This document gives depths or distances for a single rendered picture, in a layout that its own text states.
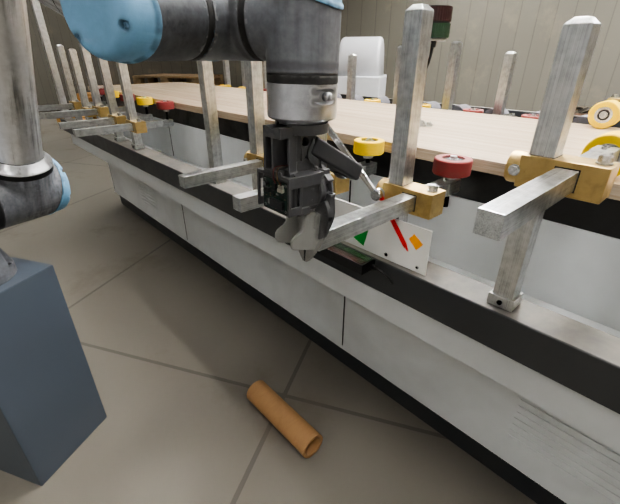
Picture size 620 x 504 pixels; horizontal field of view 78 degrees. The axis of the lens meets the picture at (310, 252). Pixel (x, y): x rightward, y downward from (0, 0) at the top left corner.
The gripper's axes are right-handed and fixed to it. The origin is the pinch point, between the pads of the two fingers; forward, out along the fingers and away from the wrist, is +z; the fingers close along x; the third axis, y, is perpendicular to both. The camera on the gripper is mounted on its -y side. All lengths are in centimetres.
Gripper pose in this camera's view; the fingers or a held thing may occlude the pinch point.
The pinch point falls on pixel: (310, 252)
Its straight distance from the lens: 60.5
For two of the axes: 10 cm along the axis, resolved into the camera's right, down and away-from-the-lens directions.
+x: 6.7, 3.5, -6.6
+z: -0.3, 8.9, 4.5
